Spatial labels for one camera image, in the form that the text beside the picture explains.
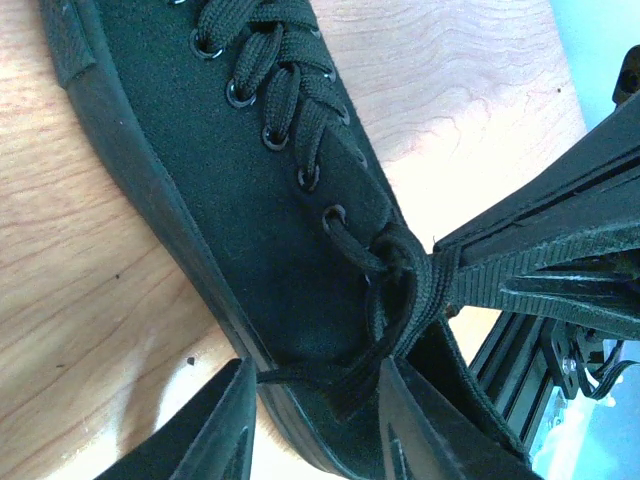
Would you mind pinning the black canvas shoe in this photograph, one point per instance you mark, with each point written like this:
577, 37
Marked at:
229, 211

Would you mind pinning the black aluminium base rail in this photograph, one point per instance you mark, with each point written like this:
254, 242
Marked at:
521, 363

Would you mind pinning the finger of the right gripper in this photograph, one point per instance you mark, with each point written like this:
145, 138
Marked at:
596, 292
559, 197

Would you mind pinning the black shoelace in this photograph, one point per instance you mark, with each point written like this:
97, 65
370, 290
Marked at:
284, 57

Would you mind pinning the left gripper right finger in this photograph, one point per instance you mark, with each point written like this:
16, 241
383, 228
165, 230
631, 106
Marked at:
424, 436

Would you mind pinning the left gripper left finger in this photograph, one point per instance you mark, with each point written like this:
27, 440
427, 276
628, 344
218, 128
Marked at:
211, 437

